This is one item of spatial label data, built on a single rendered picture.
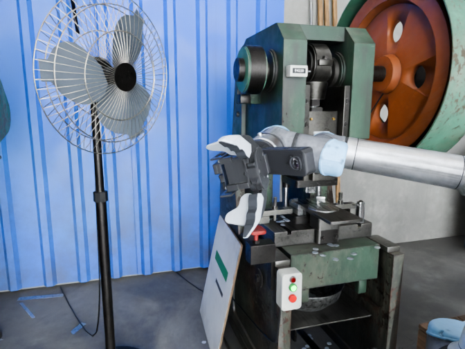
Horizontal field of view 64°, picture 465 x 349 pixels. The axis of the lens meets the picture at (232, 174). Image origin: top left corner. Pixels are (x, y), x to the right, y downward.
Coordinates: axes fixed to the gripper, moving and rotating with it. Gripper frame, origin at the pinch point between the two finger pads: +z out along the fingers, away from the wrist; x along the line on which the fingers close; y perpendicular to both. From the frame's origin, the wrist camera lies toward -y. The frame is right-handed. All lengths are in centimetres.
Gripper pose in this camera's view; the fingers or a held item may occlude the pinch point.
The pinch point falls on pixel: (236, 190)
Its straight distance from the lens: 53.3
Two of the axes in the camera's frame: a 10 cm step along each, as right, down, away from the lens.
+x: -2.4, -9.4, -2.3
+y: -9.1, 1.4, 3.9
